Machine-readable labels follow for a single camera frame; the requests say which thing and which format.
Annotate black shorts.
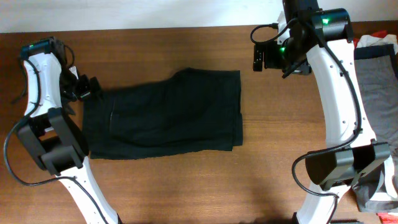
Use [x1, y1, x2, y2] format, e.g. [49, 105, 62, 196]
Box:
[83, 68, 243, 160]

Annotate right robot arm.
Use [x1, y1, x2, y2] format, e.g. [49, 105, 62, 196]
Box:
[253, 1, 396, 223]

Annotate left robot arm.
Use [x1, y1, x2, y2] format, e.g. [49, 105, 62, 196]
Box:
[12, 37, 121, 223]

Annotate white garment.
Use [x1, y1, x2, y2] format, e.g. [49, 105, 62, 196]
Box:
[356, 34, 397, 55]

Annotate red garment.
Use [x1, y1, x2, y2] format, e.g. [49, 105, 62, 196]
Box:
[354, 30, 387, 48]

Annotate grey shorts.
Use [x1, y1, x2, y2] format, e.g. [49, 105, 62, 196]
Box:
[353, 56, 397, 213]

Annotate navy blue garment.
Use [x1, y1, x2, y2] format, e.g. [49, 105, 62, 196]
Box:
[354, 44, 397, 78]

